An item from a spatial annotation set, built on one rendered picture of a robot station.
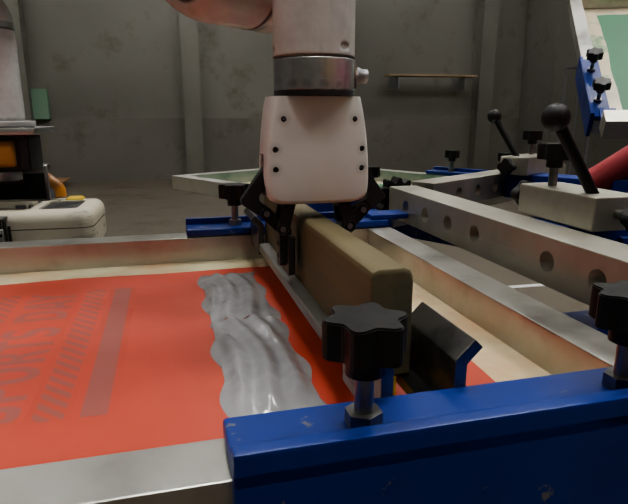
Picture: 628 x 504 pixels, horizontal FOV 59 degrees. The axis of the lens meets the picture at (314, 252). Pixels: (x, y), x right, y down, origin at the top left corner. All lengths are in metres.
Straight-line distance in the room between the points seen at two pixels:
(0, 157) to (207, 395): 0.70
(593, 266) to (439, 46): 11.12
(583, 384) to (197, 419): 0.25
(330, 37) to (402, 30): 10.85
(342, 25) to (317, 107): 0.07
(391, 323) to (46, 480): 0.18
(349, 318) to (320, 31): 0.30
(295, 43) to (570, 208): 0.33
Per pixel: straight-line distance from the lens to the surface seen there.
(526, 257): 0.62
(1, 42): 1.07
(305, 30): 0.51
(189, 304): 0.62
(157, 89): 10.58
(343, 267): 0.41
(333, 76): 0.51
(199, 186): 1.52
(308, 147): 0.51
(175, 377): 0.46
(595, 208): 0.62
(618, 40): 2.08
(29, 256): 0.82
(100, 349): 0.53
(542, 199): 0.68
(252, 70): 10.63
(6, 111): 1.06
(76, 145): 10.75
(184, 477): 0.29
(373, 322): 0.27
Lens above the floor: 1.16
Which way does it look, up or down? 14 degrees down
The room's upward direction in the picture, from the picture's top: straight up
